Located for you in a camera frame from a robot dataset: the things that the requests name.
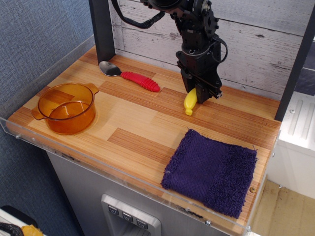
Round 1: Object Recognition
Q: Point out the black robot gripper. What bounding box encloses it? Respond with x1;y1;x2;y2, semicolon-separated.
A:
176;48;222;104

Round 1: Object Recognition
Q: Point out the yellow toy banana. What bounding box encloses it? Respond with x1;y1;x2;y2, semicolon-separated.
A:
184;88;197;116

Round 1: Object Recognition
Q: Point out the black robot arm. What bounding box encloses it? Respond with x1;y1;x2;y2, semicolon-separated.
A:
143;0;226;104

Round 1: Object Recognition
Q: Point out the purple folded towel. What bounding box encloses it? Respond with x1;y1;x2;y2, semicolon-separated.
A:
161;129;257;218

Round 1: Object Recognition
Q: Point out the white ribbed metal box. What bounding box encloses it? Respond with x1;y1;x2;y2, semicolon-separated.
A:
280;92;315;151

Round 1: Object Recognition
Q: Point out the amber transparent plastic pot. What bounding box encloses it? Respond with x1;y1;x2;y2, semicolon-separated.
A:
31;83;99;135

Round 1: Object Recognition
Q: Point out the silver cabinet with button panel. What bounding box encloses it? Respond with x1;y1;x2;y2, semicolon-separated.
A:
48;152;225;236

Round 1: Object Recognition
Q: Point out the clear acrylic table guard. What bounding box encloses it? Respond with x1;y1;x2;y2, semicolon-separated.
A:
0;37;280;236

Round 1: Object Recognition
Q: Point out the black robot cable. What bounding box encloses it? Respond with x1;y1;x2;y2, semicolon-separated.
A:
110;0;166;29

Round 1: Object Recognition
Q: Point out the red handled metal spoon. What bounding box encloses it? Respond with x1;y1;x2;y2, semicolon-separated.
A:
99;61;160;92

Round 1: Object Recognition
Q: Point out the black right frame post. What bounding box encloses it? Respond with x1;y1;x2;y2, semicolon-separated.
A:
274;5;315;121

